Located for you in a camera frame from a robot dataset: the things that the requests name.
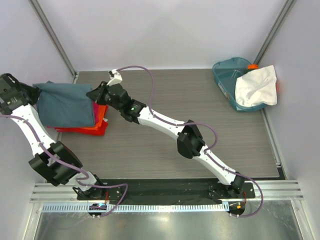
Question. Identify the orange clamp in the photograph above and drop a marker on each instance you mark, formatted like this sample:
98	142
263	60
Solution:
253	67

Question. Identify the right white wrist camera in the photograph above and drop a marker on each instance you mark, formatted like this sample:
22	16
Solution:
115	77

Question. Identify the grey blue t shirt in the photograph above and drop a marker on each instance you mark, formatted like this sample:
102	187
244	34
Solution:
65	105

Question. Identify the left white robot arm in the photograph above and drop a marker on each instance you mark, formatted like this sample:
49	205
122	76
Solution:
52	160

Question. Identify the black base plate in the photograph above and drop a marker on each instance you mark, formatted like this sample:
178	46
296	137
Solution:
176	191

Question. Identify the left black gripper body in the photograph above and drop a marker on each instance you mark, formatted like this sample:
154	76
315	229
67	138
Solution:
18	89

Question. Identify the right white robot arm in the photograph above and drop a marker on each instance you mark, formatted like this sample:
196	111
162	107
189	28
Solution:
189	140

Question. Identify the white t shirt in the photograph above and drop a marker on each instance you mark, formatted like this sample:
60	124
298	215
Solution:
257	87

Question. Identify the folded pink t shirt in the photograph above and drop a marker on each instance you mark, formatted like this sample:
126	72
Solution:
95	112

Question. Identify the folded orange t shirt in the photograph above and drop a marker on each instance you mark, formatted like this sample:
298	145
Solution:
102	109

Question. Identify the aluminium frame post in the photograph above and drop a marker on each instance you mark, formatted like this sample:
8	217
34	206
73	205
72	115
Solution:
53	37
275	28

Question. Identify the right aluminium frame post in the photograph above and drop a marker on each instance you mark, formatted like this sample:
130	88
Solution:
275	28

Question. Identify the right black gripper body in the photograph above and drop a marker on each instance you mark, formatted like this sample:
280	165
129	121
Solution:
100	92

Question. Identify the folded red t shirt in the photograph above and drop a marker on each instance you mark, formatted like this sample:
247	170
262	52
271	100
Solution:
100	132

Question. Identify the slotted cable duct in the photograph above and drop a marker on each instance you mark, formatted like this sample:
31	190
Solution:
101	208

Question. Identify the left aluminium frame post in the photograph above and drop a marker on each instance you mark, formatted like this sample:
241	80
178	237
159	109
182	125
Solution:
53	37

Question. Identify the teal plastic bin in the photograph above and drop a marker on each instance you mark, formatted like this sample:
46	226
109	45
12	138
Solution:
225	75

